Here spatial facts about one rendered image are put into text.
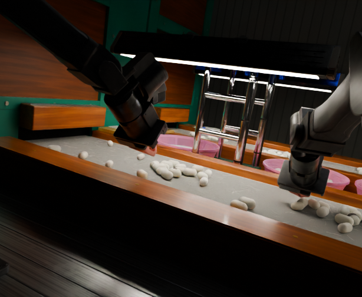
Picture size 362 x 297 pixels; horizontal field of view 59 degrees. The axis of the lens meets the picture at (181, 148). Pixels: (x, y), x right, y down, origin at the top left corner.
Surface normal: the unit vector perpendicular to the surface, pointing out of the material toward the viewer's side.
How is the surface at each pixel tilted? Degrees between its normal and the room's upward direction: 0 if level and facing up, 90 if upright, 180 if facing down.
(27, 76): 90
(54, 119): 90
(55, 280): 0
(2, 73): 90
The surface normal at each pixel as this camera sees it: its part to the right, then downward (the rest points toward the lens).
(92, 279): 0.15, -0.97
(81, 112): 0.87, 0.21
